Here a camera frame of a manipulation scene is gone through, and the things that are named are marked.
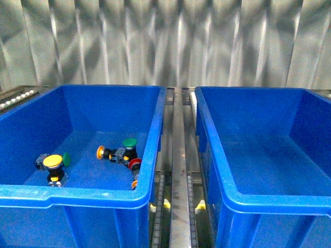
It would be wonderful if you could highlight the upright green push button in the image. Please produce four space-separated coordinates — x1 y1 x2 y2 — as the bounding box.
123 137 138 162

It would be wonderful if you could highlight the lying red push button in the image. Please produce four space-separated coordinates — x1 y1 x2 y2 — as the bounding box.
128 158 142 181

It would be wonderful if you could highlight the lying yellow push button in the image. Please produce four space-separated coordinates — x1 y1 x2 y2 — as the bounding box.
96 146 125 163

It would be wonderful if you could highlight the corner yellow push button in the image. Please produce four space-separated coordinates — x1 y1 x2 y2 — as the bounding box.
131 180 138 190

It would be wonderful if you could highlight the right blue plastic bin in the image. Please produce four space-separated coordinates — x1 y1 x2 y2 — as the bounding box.
195 87 330 247

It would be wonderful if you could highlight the blue plastic bin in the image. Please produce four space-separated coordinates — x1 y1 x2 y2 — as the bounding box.
1 85 166 247
195 87 330 247

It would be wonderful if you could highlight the lying green push button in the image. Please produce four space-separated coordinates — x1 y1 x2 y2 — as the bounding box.
34 152 71 170

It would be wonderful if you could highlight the left blue plastic bin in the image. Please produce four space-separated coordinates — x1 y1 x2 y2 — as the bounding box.
1 85 166 247

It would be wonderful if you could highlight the central metal rail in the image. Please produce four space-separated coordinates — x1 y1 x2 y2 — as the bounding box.
169 88 191 247

